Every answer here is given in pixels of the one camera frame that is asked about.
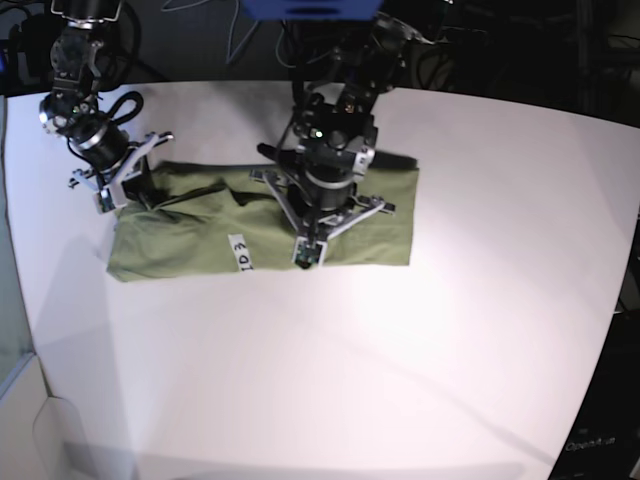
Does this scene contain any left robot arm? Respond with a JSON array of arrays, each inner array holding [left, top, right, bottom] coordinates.
[[254, 12, 428, 252]]

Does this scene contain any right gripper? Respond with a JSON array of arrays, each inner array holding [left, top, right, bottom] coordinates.
[[67, 126, 175, 208]]

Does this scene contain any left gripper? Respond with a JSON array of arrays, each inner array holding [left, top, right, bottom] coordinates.
[[249, 164, 396, 245]]

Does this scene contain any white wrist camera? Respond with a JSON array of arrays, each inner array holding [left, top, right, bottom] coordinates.
[[94, 186, 128, 214], [292, 236, 328, 270]]

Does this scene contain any blue box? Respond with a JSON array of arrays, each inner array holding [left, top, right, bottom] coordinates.
[[242, 0, 382, 21]]

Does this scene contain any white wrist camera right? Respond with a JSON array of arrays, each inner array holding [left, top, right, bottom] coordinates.
[[94, 186, 128, 214]]

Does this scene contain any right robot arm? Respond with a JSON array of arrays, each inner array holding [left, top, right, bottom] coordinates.
[[39, 1, 174, 213]]

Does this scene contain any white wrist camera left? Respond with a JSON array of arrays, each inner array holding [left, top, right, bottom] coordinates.
[[292, 236, 328, 270]]

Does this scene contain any white cable on floor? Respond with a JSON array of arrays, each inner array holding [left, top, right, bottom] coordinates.
[[159, 0, 261, 65]]

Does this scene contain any black OpenArm case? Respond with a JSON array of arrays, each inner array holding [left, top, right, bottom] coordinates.
[[549, 277, 639, 479]]

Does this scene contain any green T-shirt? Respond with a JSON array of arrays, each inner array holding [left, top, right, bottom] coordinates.
[[107, 162, 419, 282]]

